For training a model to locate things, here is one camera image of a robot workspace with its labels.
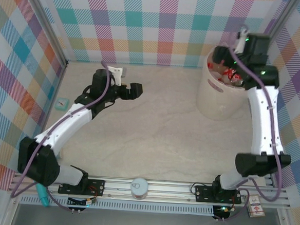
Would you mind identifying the beige round plastic bin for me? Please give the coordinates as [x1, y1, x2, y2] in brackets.
[194, 41, 256, 123]

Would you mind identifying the small teal square clock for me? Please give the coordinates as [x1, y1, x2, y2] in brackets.
[54, 97, 70, 112]

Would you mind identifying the tin can with pull tab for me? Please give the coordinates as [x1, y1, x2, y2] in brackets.
[129, 177, 150, 201]

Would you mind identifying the black connector with LED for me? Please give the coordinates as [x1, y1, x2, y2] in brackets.
[213, 204, 233, 220]
[67, 196, 98, 208]

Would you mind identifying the teal plastic tube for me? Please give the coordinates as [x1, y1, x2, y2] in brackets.
[34, 183, 51, 208]

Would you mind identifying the small card box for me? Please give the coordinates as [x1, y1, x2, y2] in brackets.
[245, 194, 267, 218]

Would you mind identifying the aluminium frame post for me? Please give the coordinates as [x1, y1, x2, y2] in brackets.
[16, 0, 73, 69]
[269, 0, 300, 43]

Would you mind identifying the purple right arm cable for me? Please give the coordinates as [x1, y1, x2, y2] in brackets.
[219, 24, 293, 225]

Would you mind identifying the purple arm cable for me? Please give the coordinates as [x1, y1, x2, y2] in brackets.
[219, 24, 293, 225]
[9, 55, 113, 215]

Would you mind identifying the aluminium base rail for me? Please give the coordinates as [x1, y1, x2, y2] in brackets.
[9, 169, 292, 212]

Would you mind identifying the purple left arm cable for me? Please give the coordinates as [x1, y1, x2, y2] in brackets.
[9, 55, 113, 215]

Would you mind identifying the white slotted cable duct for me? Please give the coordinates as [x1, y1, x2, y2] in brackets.
[19, 191, 215, 217]

